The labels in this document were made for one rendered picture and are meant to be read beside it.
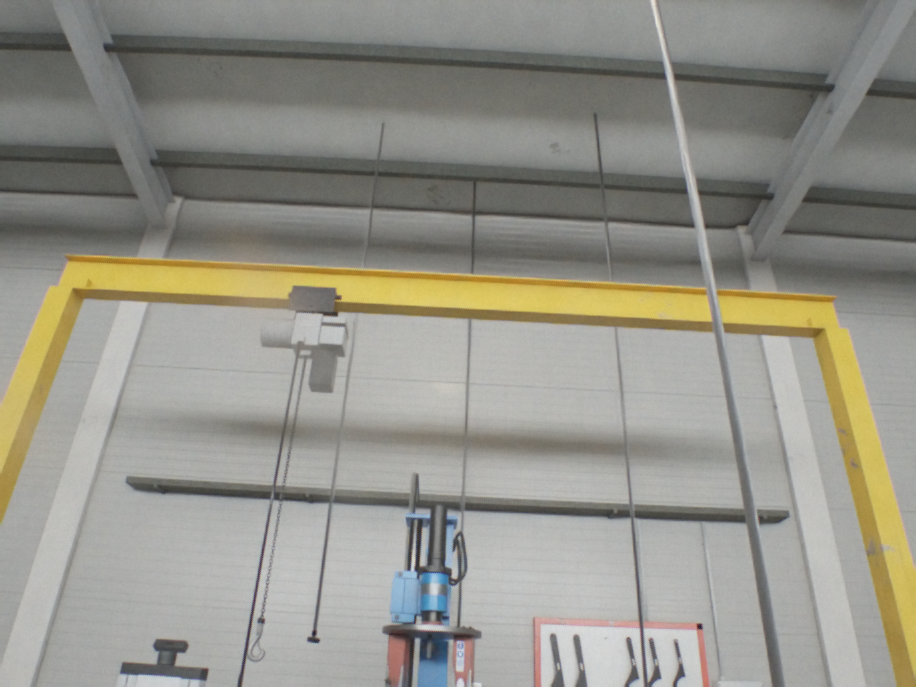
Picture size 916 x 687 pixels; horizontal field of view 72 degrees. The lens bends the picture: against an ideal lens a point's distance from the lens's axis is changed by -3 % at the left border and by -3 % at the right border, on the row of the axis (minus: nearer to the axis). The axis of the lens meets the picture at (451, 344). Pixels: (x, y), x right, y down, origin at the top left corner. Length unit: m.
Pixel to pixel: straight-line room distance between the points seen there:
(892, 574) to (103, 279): 5.17
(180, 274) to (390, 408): 2.72
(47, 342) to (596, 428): 4.78
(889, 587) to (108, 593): 5.90
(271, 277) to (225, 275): 0.32
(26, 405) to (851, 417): 5.02
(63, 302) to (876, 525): 5.16
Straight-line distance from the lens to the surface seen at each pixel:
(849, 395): 4.70
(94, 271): 5.01
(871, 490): 4.50
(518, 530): 6.22
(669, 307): 4.59
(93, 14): 7.29
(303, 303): 4.28
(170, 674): 2.89
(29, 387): 4.62
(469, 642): 3.94
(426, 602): 3.99
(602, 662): 6.15
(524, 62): 6.58
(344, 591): 6.11
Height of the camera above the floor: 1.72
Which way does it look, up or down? 29 degrees up
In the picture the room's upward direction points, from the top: 3 degrees clockwise
